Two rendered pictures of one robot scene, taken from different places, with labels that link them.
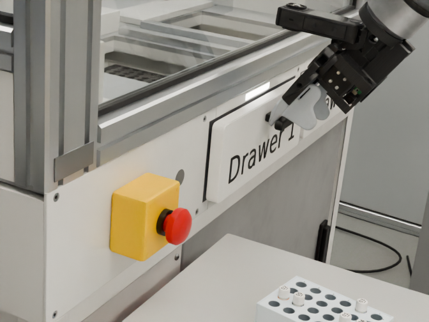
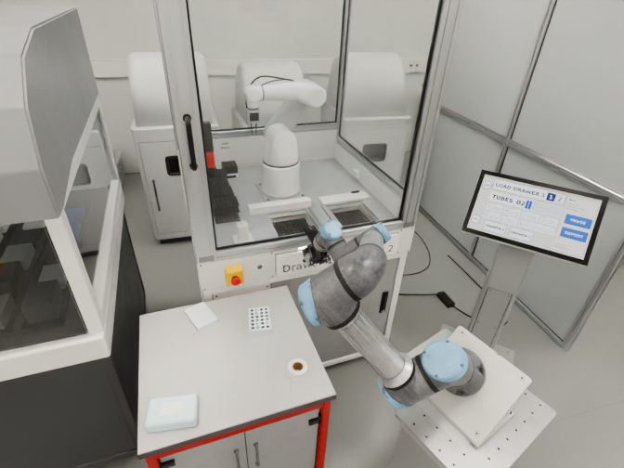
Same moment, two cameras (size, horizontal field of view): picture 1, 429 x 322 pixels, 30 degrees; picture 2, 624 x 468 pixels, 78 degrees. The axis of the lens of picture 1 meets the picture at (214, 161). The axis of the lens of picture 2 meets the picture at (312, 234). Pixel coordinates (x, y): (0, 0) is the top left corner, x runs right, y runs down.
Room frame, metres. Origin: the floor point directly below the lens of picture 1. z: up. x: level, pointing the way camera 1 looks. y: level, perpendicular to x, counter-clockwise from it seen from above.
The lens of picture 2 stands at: (0.08, -1.02, 1.91)
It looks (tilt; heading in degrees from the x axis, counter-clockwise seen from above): 33 degrees down; 43
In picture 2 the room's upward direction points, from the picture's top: 3 degrees clockwise
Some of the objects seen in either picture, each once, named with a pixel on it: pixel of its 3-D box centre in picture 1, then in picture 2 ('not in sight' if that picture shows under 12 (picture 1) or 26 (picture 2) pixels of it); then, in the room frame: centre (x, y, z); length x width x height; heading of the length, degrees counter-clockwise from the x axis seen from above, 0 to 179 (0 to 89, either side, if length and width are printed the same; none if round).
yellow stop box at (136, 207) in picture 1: (147, 216); (234, 275); (0.77, 0.07, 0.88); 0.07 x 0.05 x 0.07; 155
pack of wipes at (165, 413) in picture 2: not in sight; (173, 411); (0.30, -0.25, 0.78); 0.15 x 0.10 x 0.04; 144
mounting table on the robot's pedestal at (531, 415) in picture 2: not in sight; (454, 407); (1.02, -0.85, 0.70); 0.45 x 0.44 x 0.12; 81
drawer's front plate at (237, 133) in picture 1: (260, 135); (307, 260); (1.07, -0.06, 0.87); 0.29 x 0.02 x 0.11; 155
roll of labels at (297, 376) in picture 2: not in sight; (297, 370); (0.69, -0.40, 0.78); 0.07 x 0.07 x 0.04
